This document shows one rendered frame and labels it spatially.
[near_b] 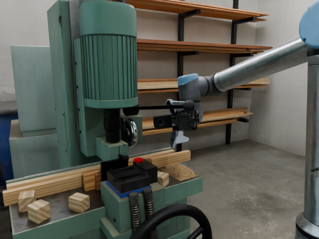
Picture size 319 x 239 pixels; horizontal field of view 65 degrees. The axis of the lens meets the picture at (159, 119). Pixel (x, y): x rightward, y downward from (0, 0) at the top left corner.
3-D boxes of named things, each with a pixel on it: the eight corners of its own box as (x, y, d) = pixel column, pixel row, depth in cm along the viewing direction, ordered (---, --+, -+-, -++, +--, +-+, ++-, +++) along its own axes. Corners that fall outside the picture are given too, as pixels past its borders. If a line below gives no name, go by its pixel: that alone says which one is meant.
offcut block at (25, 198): (35, 209, 70) (33, 196, 69) (19, 213, 68) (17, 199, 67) (36, 202, 74) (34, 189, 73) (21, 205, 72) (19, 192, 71)
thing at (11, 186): (8, 202, 74) (6, 186, 73) (8, 199, 75) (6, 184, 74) (174, 161, 106) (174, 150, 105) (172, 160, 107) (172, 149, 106)
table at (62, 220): (16, 286, 52) (13, 261, 51) (9, 215, 78) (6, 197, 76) (222, 203, 85) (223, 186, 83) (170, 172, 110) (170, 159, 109)
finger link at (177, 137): (186, 146, 79) (189, 126, 85) (167, 147, 80) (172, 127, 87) (187, 153, 81) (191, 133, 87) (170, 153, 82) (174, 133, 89)
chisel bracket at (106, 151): (110, 171, 83) (108, 147, 81) (95, 159, 95) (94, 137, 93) (130, 167, 87) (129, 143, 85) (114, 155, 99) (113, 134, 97)
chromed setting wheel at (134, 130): (133, 151, 100) (132, 121, 98) (120, 143, 111) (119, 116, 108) (139, 150, 102) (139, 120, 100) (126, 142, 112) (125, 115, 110)
